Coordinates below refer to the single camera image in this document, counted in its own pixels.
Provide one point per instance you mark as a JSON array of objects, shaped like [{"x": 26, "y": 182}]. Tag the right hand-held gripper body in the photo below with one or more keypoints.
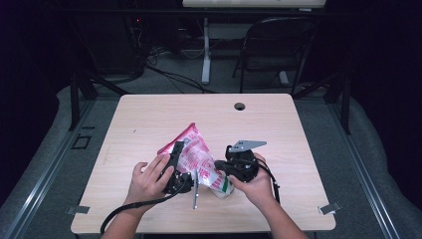
[{"x": 244, "y": 167}]

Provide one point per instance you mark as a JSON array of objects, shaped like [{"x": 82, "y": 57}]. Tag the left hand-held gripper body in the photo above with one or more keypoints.
[{"x": 179, "y": 184}]

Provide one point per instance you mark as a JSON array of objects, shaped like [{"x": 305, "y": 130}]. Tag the pink and white plastic bag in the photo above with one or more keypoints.
[{"x": 195, "y": 152}]

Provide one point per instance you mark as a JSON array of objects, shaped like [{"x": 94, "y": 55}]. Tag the clear jar with black lid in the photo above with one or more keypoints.
[{"x": 221, "y": 195}]

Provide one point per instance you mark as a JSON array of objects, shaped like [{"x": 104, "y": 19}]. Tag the person's right hand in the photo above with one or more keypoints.
[{"x": 260, "y": 191}]

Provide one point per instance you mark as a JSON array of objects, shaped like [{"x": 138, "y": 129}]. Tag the person's left hand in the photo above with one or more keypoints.
[{"x": 146, "y": 186}]

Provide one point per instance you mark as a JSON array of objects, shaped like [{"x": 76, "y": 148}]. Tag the grey tape piece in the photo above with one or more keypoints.
[
  {"x": 78, "y": 209},
  {"x": 329, "y": 208}
]

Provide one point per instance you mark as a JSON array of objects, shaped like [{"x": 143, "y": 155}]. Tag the white desk leg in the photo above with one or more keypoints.
[{"x": 206, "y": 59}]

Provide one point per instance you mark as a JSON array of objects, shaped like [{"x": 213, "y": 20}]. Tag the black metal stand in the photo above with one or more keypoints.
[
  {"x": 346, "y": 106},
  {"x": 74, "y": 99}
]

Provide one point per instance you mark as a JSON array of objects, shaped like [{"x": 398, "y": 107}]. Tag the dark computer case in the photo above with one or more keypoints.
[{"x": 112, "y": 46}]

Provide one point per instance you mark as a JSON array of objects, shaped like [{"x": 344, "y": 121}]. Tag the black folding chair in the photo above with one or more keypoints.
[{"x": 277, "y": 43}]

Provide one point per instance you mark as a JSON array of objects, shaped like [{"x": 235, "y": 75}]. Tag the white desk top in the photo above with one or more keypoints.
[{"x": 252, "y": 3}]

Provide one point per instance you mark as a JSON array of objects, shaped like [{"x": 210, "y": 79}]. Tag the aluminium floor rail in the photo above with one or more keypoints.
[
  {"x": 43, "y": 176},
  {"x": 365, "y": 176}
]

